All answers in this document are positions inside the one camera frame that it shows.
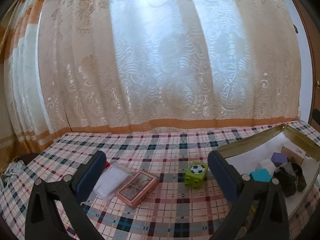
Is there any grey black sock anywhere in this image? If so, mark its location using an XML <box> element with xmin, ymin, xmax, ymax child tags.
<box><xmin>273</xmin><ymin>162</ymin><xmax>306</xmax><ymax>197</ymax></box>

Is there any purple block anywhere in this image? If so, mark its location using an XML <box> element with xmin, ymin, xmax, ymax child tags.
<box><xmin>271</xmin><ymin>152</ymin><xmax>288</xmax><ymax>167</ymax></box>

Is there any white cardboard box red seal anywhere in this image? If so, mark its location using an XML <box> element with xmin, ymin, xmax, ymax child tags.
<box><xmin>281</xmin><ymin>145</ymin><xmax>306</xmax><ymax>165</ymax></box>

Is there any green soccer dice cube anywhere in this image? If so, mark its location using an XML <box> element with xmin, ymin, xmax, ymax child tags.
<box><xmin>184</xmin><ymin>161</ymin><xmax>208</xmax><ymax>190</ymax></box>

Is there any clear plastic toothpick box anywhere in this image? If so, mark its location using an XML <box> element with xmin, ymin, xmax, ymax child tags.
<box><xmin>93</xmin><ymin>163</ymin><xmax>133</xmax><ymax>200</ymax></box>

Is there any teal block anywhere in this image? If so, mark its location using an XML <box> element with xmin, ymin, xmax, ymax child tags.
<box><xmin>249</xmin><ymin>168</ymin><xmax>272</xmax><ymax>183</ymax></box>

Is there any grey knitted cloth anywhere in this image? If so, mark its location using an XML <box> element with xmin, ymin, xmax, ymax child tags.
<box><xmin>0</xmin><ymin>160</ymin><xmax>25</xmax><ymax>192</ymax></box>

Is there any gold tin storage box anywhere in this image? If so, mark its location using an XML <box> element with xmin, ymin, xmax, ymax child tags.
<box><xmin>217</xmin><ymin>121</ymin><xmax>319</xmax><ymax>217</ymax></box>

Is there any dark brown chair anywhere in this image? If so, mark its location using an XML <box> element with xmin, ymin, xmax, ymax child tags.
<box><xmin>12</xmin><ymin>153</ymin><xmax>40</xmax><ymax>165</ymax></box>

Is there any plaid tablecloth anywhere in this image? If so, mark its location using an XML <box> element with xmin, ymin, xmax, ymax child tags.
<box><xmin>0</xmin><ymin>119</ymin><xmax>320</xmax><ymax>240</ymax></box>

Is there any cream lace curtain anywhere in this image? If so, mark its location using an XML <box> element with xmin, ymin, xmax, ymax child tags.
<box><xmin>1</xmin><ymin>0</ymin><xmax>303</xmax><ymax>154</ymax></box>

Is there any wooden door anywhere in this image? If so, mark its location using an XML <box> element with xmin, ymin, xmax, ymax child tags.
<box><xmin>291</xmin><ymin>0</ymin><xmax>319</xmax><ymax>131</ymax></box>

